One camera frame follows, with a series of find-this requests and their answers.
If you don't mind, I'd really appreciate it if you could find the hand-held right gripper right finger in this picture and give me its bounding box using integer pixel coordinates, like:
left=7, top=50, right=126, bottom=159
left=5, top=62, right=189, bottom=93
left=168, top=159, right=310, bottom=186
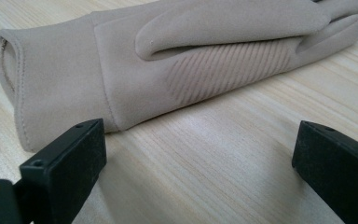
left=291, top=119, right=358, bottom=224

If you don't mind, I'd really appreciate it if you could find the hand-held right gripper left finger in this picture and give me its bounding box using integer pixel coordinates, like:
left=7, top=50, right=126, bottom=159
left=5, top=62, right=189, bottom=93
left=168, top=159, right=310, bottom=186
left=19, top=118, right=108, bottom=224

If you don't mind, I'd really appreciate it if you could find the beige fabric glove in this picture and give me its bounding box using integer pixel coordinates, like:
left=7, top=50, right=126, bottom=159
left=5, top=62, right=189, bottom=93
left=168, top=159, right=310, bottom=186
left=0, top=0, right=358, bottom=153

